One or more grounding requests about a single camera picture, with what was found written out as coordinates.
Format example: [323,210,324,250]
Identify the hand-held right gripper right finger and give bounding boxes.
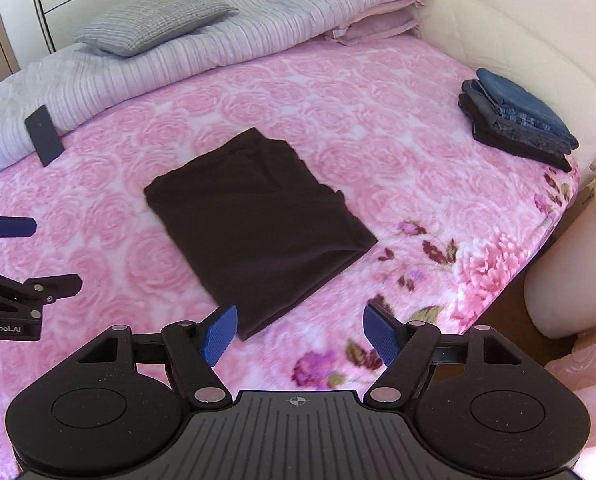
[363,302,526,407]

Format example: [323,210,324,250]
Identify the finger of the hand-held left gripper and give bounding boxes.
[0,266,84,316]
[0,200,38,238]

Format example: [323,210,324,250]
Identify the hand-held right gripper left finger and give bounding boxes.
[73,305,238,407]

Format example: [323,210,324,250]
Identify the dark brown sweater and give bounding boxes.
[144,127,379,341]

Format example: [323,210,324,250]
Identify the black smartphone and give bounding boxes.
[24,105,65,167]

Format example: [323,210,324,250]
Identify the white plastic bin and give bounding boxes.
[523,177,596,338]

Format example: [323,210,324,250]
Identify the pink embossed cloth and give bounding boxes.
[545,340,596,466]

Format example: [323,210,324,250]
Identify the black folded pants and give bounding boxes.
[473,120,574,173]

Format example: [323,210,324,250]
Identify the pink rose-pattern blanket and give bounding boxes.
[0,35,584,480]

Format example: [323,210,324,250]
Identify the white striped quilt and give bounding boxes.
[0,0,429,181]

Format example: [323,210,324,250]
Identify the grey folded jeans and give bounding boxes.
[459,79,574,161]

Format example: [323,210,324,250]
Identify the grey pillow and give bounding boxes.
[74,0,239,57]

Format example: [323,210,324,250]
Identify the blue folded jeans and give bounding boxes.
[475,67,579,151]

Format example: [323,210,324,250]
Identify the folded pink sheets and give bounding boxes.
[323,2,424,46]

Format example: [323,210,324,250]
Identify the white padded headboard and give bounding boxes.
[418,0,596,181]

